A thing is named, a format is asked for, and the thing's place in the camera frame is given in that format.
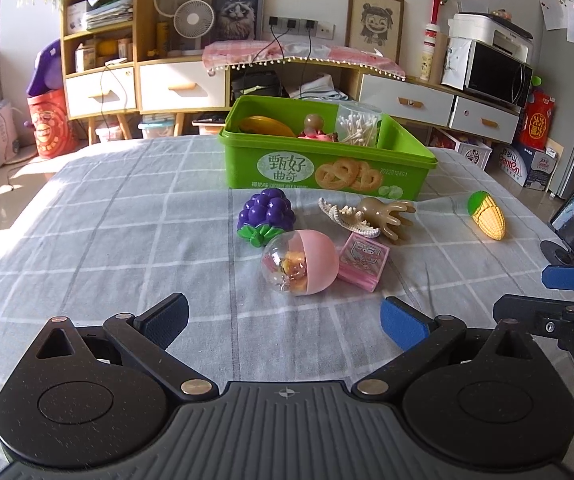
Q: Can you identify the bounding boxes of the white printer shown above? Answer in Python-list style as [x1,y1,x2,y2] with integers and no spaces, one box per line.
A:
[448,12,535,61]

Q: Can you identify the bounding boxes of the purple grape toy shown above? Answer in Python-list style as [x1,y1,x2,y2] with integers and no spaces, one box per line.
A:
[237,192,296,249]

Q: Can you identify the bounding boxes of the framed cat picture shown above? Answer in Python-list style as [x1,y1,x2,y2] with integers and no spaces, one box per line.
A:
[210,0,265,41]

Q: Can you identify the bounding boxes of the small pink box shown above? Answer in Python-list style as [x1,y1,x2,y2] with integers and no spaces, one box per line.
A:
[337,231,392,293]

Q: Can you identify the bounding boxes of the stack of papers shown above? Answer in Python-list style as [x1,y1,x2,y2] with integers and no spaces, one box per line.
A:
[84,0,134,30]

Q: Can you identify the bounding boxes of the green plastic box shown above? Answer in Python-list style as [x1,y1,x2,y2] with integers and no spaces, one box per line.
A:
[218,95,438,202]

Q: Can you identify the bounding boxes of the white shelf box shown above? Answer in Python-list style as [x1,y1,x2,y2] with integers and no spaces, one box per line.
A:
[66,1,90,31]

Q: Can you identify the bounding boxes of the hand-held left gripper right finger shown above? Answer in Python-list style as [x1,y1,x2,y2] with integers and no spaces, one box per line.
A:
[351,296,542,403]

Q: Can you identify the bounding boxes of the folded pale cloths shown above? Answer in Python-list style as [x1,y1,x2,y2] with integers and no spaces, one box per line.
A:
[287,74,350,101]

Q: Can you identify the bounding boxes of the tan octopus-shaped toy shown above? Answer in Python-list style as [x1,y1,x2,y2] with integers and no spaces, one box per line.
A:
[339,197,416,246]

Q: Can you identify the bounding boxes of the white printed cardboard box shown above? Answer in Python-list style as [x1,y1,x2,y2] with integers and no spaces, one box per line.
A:
[454,137,492,171]

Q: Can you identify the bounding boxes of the small cardboard box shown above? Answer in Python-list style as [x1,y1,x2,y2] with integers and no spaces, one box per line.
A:
[74,45,99,72]

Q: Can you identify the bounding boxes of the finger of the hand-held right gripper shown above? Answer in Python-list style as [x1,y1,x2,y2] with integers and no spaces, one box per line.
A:
[493,294,574,381]
[541,264,574,292]

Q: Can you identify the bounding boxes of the small white fan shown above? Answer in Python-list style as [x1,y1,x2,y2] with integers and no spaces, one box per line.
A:
[173,0,215,53]

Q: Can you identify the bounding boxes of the blue and white carton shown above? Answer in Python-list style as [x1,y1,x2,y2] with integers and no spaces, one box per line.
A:
[497,142,560,190]

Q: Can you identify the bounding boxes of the red gift box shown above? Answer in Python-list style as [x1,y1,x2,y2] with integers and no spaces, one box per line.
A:
[519,87,556,148]

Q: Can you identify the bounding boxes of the white cabinet drawer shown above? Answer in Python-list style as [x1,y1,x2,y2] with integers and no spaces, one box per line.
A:
[358,75,455,123]
[449,96,522,144]
[64,66,138,120]
[138,60,230,113]

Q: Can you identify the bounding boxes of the white and red canister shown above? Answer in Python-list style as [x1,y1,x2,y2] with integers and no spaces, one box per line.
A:
[419,23,440,81]

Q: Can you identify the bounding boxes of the framed cartoon portrait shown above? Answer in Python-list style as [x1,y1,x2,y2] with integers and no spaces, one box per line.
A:
[344,0,405,66]

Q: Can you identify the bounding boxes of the clear cotton swab container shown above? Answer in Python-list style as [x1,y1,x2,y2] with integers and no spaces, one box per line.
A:
[336,104,384,147]

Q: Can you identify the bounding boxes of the black power cable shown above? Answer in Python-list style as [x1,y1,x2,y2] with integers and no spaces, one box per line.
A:
[298,26,314,99]
[97,62,129,142]
[254,24,289,68]

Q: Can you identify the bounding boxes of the black phone stand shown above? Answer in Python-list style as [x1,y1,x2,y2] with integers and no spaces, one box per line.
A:
[540,239,574,266]

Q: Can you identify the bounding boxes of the purple plastic toy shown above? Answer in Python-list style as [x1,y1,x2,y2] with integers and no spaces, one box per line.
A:
[26,39,63,98]

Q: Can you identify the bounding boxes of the black bag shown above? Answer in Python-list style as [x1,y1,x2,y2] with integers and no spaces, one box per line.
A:
[230,70,283,98]

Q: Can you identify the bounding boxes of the red printed bag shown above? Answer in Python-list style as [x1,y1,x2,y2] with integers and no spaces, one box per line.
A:
[27,91,79,160]

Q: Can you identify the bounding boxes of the wall outlet row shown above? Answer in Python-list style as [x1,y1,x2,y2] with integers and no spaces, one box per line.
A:
[265,15,334,41]

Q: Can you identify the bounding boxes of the yellow plastic toy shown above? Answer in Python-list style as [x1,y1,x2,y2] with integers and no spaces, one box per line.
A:
[238,116,298,137]

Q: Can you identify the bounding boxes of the wooden cabinet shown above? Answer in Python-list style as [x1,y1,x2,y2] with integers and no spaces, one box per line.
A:
[61,0,535,146]

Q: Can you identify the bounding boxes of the pink capsule ball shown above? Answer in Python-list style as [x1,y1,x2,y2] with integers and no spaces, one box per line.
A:
[261,230,340,297]

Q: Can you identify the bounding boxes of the pink fringed cloth cover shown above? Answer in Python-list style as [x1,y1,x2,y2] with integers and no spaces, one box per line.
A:
[202,40,409,81]

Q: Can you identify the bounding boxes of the yellow corn toy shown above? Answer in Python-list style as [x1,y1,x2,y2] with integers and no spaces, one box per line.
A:
[468,190,506,242]

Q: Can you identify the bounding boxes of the black microwave oven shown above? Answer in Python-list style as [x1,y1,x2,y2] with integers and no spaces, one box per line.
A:
[464,42,534,108]

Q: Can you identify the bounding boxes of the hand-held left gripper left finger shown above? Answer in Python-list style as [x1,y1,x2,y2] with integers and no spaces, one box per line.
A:
[27,291,220,403]

